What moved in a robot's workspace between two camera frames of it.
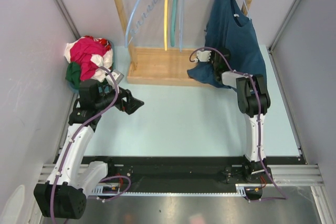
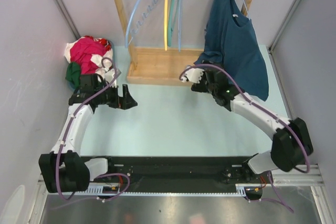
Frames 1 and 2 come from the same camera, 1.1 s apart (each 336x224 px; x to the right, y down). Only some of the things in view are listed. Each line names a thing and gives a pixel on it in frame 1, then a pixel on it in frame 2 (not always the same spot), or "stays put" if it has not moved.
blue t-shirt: [228, 27] stays put
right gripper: [212, 53] -> [200, 87]
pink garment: [81, 52] stays put
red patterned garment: [104, 42] stays put
